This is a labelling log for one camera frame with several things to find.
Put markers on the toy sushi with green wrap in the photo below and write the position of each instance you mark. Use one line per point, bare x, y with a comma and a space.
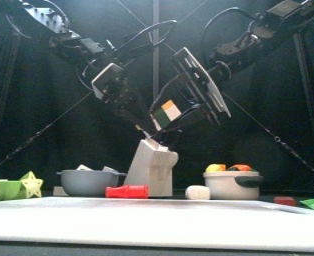
168, 114

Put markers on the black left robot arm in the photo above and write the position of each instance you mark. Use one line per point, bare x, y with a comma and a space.
43, 16

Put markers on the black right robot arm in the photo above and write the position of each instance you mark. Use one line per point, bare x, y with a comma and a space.
270, 23

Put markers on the yellow toy food piece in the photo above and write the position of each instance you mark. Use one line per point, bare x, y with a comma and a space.
216, 167

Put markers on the white toy piece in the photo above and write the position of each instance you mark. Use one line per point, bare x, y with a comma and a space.
110, 169
85, 168

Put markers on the white wooden block stand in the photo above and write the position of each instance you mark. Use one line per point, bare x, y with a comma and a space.
153, 170

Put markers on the orange toy food piece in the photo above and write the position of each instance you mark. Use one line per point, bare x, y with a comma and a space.
241, 167

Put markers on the white toy rice ball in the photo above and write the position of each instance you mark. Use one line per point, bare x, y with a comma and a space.
198, 192

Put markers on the grey toy pot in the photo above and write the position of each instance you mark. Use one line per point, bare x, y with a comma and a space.
87, 182

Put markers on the red toy bottle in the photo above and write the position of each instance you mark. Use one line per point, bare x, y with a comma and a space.
127, 191

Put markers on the small beige toy block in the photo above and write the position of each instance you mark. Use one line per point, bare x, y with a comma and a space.
61, 191

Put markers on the pale yellow toy star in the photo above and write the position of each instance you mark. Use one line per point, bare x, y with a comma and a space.
33, 185

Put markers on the large white board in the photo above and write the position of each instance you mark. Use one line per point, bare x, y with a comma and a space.
154, 223

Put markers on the small red toy block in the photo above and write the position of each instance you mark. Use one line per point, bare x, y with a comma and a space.
285, 201

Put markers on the green toy box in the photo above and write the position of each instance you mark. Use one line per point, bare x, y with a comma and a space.
3, 190

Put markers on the grey vertical frame pole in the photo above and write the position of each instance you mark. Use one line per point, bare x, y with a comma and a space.
155, 50

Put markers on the black frame post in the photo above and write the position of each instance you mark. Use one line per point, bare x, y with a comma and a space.
306, 93

